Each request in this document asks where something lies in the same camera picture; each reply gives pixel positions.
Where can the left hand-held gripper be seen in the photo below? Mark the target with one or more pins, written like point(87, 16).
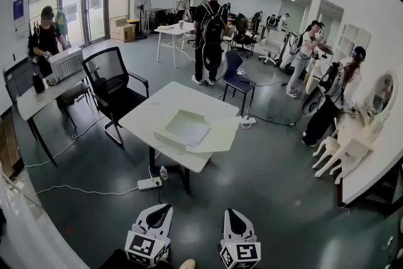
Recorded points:
point(143, 245)

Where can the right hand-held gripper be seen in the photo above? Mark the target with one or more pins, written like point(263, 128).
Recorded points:
point(240, 253)

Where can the white A4 paper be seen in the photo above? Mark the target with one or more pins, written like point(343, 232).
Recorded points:
point(193, 135)

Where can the white box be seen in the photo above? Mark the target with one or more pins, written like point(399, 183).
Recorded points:
point(217, 135)

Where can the person's left forearm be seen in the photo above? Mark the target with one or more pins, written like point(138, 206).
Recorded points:
point(116, 259)

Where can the white power strip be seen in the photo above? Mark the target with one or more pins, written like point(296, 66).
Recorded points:
point(148, 184)
point(247, 123)

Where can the clear water bottle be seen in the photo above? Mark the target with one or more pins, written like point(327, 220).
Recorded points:
point(163, 174)

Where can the white marble table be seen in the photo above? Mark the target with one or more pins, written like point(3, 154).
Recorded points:
point(163, 104)

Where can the black mesh office chair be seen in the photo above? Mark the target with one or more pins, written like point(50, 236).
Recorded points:
point(122, 104)

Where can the white curved counter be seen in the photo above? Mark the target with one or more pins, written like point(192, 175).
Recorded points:
point(25, 236)

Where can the white ornate dressing table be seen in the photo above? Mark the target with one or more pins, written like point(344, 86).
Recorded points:
point(352, 138)

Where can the dark blue chair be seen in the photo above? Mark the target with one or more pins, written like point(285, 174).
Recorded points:
point(234, 67)

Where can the grey desk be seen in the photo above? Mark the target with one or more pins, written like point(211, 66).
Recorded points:
point(41, 100)

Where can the white microwave oven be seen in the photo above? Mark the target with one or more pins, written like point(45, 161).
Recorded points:
point(66, 64)

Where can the black canister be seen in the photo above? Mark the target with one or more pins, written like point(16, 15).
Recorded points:
point(38, 83)

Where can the white office chair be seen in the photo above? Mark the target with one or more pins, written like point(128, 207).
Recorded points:
point(272, 47)

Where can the cardboard box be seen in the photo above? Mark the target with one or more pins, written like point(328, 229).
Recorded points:
point(121, 31)

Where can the white oval mirror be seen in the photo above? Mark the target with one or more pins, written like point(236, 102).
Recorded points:
point(382, 94)

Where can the black standing fan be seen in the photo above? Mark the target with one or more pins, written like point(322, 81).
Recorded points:
point(142, 4)

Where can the white cubby shelf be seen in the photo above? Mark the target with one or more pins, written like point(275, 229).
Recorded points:
point(352, 37)

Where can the blue wall poster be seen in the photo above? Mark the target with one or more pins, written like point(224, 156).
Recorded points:
point(18, 8)

